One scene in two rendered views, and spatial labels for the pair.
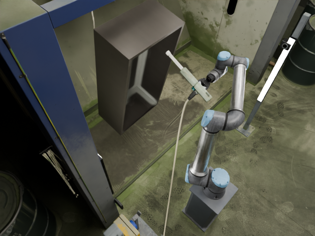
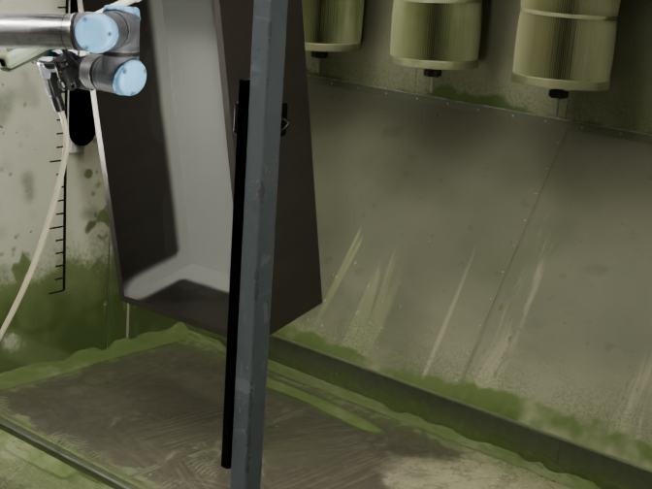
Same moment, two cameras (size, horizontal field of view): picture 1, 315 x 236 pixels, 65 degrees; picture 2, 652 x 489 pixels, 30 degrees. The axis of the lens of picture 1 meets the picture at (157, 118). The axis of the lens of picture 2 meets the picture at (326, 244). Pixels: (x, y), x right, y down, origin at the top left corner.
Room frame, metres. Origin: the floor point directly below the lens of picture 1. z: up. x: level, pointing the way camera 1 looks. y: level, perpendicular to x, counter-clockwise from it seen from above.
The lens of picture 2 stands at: (1.93, -3.56, 1.75)
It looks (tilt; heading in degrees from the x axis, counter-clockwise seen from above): 15 degrees down; 87
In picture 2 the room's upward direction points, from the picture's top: 4 degrees clockwise
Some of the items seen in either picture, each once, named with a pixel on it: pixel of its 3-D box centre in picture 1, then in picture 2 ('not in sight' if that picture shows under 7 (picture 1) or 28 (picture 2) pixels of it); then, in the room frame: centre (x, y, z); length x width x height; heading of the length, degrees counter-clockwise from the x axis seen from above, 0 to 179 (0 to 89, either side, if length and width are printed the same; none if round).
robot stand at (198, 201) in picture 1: (206, 201); not in sight; (0.80, -0.51, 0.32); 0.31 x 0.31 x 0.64; 48
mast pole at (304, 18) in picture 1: (268, 85); (250, 374); (1.90, -1.17, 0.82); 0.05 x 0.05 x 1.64; 48
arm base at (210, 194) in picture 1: (214, 186); not in sight; (0.80, -0.51, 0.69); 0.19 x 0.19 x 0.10
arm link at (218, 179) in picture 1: (217, 180); not in sight; (0.80, -0.50, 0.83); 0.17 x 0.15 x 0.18; 78
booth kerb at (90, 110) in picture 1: (131, 82); (446, 413); (2.57, 0.39, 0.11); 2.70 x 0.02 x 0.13; 138
